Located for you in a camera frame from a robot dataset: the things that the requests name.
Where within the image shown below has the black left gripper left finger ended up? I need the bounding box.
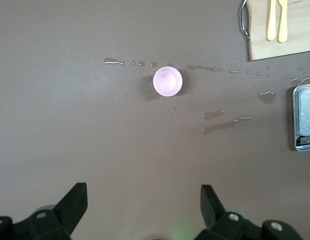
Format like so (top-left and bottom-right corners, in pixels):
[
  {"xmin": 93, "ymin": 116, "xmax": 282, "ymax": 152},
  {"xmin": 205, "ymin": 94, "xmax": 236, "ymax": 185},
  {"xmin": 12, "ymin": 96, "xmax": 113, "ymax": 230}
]
[{"xmin": 13, "ymin": 182, "xmax": 88, "ymax": 240}]

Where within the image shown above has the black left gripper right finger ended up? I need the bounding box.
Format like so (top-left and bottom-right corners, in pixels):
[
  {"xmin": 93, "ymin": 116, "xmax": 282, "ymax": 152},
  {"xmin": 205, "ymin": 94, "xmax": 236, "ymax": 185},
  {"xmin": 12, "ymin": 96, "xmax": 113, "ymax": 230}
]
[{"xmin": 194, "ymin": 184, "xmax": 265, "ymax": 240}]

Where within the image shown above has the pink plastic cup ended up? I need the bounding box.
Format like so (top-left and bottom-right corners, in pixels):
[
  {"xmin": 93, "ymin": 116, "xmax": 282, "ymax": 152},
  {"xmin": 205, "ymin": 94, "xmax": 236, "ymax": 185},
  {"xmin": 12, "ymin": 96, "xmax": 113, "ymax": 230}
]
[{"xmin": 152, "ymin": 66, "xmax": 184, "ymax": 97}]

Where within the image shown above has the brown table cover sheet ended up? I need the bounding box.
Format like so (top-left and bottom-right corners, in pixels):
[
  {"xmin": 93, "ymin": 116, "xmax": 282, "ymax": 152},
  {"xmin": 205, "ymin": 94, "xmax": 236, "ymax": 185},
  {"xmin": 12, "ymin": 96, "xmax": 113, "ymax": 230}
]
[{"xmin": 0, "ymin": 0, "xmax": 310, "ymax": 240}]

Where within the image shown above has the silver digital kitchen scale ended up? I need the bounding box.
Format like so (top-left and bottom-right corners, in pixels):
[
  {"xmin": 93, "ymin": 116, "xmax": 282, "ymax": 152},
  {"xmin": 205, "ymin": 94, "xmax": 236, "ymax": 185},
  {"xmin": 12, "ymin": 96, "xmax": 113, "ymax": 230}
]
[{"xmin": 291, "ymin": 83, "xmax": 310, "ymax": 152}]

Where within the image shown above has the yellow plastic fork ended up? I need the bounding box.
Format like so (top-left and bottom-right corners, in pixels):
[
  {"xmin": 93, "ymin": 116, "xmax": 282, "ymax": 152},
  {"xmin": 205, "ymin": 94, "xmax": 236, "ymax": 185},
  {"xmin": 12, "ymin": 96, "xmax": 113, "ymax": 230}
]
[{"xmin": 267, "ymin": 0, "xmax": 277, "ymax": 42}]

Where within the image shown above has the yellow plastic knife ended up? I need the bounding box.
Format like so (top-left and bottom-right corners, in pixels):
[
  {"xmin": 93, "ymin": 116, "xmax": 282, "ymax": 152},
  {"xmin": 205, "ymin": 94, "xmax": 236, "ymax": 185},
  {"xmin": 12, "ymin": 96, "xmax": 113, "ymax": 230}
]
[{"xmin": 277, "ymin": 0, "xmax": 289, "ymax": 44}]

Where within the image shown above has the wooden cutting board metal handle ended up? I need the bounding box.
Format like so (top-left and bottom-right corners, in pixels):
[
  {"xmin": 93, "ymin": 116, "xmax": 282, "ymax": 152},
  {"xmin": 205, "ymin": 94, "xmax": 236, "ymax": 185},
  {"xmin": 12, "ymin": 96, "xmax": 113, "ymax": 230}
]
[{"xmin": 238, "ymin": 0, "xmax": 310, "ymax": 62}]

